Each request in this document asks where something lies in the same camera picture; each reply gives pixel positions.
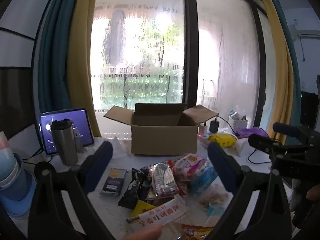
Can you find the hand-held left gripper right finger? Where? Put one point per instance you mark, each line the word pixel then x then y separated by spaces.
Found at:
pixel 220 162

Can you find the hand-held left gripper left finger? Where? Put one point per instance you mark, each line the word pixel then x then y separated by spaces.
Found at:
pixel 100 162

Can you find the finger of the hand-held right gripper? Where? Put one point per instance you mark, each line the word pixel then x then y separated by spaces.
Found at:
pixel 265 143
pixel 290 131

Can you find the dark blue snack box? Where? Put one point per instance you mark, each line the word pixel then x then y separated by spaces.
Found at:
pixel 113 182

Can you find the pink snack packet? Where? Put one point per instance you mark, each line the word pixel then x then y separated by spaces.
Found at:
pixel 190 165

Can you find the clear bag of biscuits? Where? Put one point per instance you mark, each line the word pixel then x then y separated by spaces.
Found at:
pixel 216 197

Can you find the black snack packet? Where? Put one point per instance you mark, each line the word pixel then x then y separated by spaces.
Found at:
pixel 132 192

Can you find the silver red snack packet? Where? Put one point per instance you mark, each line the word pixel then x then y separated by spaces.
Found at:
pixel 162 180

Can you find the small yellow snack packet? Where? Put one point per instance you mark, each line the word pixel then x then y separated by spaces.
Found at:
pixel 142 207

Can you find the brown cardboard box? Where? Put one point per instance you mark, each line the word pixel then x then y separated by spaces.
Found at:
pixel 162 137

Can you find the orange red snack packet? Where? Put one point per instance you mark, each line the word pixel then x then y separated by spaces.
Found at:
pixel 197 231

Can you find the person's right hand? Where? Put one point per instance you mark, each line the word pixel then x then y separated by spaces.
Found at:
pixel 315 193

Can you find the person's left hand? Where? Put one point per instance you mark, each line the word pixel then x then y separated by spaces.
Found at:
pixel 147 233

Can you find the purple cloth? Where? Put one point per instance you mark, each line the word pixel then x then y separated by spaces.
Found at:
pixel 251 132

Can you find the white paper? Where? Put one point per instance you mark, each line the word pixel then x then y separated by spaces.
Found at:
pixel 243 148

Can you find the yellow plastic bag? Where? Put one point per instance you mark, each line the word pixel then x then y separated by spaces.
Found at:
pixel 222 139

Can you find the black screen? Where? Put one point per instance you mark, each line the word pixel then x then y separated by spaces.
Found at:
pixel 310 110

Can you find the grey tablet stand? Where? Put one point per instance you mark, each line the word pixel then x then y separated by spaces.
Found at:
pixel 79 141

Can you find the white power strip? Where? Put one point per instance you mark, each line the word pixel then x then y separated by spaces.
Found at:
pixel 205 137

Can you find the white perforated basket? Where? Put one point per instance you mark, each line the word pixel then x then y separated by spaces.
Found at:
pixel 238 125

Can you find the black charger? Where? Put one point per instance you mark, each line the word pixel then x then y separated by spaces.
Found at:
pixel 214 126

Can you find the stainless steel tumbler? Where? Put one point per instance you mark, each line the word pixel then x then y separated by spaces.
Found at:
pixel 66 147

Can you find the white charger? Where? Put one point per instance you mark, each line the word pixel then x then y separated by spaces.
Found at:
pixel 203 129

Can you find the blue white packet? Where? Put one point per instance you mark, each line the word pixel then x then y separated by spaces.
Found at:
pixel 234 114

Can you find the tablet with purple screen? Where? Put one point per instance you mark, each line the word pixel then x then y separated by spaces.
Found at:
pixel 80 122

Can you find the pale blue plastic cup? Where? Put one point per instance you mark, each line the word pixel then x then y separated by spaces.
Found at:
pixel 8 167

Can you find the pink plastic cup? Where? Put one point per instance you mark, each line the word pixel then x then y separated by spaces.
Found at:
pixel 3 142

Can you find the white air conditioner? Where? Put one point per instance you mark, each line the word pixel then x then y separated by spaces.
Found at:
pixel 307 31

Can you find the black window frame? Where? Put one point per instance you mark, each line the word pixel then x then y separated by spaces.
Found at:
pixel 261 67
pixel 191 42

